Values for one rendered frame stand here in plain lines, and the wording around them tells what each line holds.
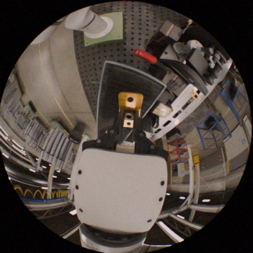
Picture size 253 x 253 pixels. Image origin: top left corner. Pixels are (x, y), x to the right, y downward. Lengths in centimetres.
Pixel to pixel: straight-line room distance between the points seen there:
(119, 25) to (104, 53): 26
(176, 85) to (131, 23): 57
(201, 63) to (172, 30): 13
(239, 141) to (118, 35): 830
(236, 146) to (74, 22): 844
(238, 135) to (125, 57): 823
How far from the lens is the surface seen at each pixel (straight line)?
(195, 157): 751
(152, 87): 18
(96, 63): 69
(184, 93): 42
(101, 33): 59
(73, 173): 357
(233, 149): 826
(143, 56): 17
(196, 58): 22
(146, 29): 68
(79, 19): 39
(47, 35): 34
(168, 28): 29
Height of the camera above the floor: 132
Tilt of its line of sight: 36 degrees down
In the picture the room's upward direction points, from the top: 171 degrees counter-clockwise
